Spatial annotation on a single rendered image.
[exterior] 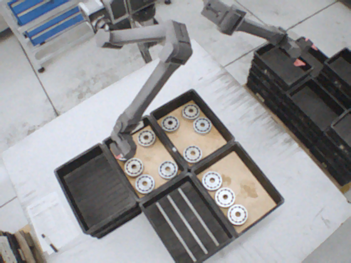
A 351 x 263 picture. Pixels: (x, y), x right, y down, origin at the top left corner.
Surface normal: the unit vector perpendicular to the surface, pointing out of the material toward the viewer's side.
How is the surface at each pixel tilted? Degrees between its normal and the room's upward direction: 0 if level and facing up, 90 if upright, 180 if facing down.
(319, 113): 0
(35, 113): 0
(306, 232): 0
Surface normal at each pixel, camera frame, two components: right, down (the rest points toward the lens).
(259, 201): -0.05, -0.44
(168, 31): -0.64, 0.10
